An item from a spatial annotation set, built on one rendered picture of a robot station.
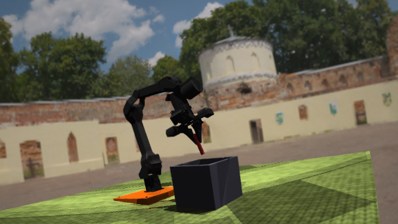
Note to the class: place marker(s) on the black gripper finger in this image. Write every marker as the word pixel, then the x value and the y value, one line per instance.
pixel 189 133
pixel 197 128

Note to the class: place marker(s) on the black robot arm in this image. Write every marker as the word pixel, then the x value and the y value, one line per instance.
pixel 181 91

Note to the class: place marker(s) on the dark red peg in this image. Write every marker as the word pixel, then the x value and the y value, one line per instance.
pixel 198 144

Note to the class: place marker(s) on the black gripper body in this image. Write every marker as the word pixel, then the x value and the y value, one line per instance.
pixel 190 119

